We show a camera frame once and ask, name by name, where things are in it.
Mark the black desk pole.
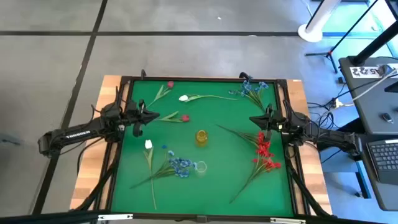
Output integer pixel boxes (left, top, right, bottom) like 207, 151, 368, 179
351, 27, 398, 67

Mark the black floor cable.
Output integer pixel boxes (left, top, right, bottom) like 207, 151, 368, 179
307, 79, 368, 125

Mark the white artificial tulip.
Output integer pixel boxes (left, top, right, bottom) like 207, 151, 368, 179
178, 93, 238, 103
142, 139, 158, 211

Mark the black left arm cable bundle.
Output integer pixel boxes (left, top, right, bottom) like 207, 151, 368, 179
74, 136, 124, 212

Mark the wooden table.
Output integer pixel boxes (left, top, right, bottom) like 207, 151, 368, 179
70, 74, 333, 218

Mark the clear glass vase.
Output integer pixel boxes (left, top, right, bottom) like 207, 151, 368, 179
195, 160, 208, 178

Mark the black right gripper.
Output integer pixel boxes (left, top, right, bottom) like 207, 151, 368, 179
249, 104, 285, 142

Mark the silver metal bracket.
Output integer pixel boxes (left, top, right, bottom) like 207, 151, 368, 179
97, 213, 134, 222
269, 217, 307, 224

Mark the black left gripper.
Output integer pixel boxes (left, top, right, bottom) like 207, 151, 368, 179
124, 98, 161, 138

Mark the black tripod stand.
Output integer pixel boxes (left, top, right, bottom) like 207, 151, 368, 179
304, 0, 380, 75

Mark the blue artificial flower bunch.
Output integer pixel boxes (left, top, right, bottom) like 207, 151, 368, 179
228, 76, 270, 113
129, 150, 198, 190

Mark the green table mat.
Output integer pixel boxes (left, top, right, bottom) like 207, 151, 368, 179
111, 80, 295, 217

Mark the white paper label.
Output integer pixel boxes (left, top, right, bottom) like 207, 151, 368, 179
349, 63, 398, 79

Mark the white tower fan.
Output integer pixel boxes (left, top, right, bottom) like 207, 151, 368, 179
297, 0, 343, 44

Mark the blue desk leg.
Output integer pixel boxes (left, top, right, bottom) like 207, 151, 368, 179
354, 160, 373, 200

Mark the black table frame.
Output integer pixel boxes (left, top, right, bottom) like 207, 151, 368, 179
105, 75, 307, 223

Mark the yellow glass vase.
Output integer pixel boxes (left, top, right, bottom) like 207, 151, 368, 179
195, 129, 209, 147

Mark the white cable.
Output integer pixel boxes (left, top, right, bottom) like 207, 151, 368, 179
340, 70, 398, 106

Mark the dark grey desk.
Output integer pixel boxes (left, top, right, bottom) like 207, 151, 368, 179
338, 55, 398, 212

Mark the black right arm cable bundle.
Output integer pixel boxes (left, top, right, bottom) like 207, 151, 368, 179
284, 142, 330, 218

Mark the red artificial flower bunch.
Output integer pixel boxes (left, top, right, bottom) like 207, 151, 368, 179
229, 157, 283, 205
216, 124, 274, 158

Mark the red artificial tulip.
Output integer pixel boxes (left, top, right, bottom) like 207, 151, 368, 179
145, 80, 175, 109
154, 110, 191, 124

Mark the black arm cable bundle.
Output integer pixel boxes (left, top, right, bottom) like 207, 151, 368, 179
284, 142, 330, 218
74, 136, 124, 212

